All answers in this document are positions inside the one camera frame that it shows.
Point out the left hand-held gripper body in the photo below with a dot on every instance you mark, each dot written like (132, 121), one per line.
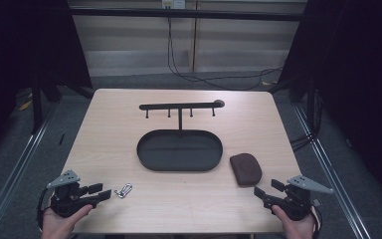
(67, 199)

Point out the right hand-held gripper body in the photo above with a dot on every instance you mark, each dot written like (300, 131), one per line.
(295, 202)

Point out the yellow floor scrap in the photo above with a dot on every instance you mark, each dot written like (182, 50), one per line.
(25, 105)

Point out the person's right hand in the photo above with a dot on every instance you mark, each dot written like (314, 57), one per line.
(295, 229)

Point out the metal floor rail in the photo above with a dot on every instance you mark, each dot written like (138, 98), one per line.
(331, 179)
(13, 172)

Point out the white wall socket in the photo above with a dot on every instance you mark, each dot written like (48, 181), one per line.
(173, 4)

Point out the black horizontal beam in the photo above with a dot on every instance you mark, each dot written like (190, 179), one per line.
(185, 14)

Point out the black hook stand with tray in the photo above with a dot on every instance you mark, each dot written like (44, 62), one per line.
(179, 151)

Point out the grey tape piece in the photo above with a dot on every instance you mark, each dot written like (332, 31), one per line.
(316, 201)

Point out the person's left hand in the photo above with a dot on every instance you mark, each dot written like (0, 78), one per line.
(58, 227)

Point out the black frame post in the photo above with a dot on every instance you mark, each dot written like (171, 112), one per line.
(37, 106)

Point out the small black floor piece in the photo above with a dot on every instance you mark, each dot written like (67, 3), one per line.
(61, 139)

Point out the brown wallet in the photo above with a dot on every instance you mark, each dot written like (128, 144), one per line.
(246, 169)

